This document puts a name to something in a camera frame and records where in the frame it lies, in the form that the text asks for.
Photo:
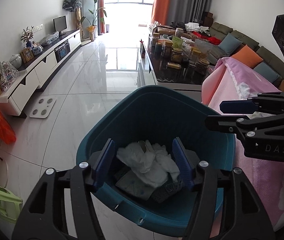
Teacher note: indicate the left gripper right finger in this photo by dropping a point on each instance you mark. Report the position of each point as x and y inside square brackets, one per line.
[218, 192]

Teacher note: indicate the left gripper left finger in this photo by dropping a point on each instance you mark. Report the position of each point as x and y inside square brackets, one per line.
[43, 216]

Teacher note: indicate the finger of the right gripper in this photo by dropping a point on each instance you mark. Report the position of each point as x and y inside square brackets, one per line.
[238, 107]
[228, 123]

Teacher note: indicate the white tissue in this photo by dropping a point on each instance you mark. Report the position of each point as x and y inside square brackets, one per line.
[151, 163]

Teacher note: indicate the teal plastic trash bin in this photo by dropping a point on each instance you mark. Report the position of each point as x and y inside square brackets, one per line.
[159, 115]

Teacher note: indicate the pink floral table cloth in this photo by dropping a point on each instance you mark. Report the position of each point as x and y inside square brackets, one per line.
[232, 80]

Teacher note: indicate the blue-grey cushion right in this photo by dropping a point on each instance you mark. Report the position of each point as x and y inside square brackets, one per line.
[267, 72]

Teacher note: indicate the blue-grey cushion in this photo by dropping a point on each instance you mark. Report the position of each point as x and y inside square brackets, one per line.
[229, 44]
[267, 72]

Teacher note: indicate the orange cushion left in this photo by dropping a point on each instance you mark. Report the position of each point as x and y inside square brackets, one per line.
[248, 57]

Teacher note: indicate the green plastic stool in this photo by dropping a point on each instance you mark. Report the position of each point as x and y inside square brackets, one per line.
[10, 205]

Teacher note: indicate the blue-grey cushion left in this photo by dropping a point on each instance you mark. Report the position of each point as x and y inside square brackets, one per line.
[229, 44]

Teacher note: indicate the green sectional sofa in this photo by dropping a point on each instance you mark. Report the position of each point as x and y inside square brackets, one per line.
[214, 35]

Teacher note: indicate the cluttered coffee table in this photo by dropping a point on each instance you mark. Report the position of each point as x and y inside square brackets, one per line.
[161, 63]

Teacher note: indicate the white bathroom scale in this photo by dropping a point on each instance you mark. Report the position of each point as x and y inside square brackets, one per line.
[43, 107]

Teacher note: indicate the grey curtain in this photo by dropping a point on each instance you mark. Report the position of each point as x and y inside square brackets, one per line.
[187, 10]

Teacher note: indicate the orange curtain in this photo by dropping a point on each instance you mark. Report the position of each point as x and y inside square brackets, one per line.
[160, 11]

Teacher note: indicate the white tv cabinet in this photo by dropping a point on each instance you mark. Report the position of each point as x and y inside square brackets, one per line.
[38, 72]

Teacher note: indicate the tall green floor plant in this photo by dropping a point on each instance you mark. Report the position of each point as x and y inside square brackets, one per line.
[98, 16]

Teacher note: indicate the white standing air conditioner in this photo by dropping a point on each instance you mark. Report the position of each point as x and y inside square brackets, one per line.
[87, 7]

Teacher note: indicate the small black monitor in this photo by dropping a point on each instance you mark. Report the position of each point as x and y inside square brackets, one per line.
[60, 24]

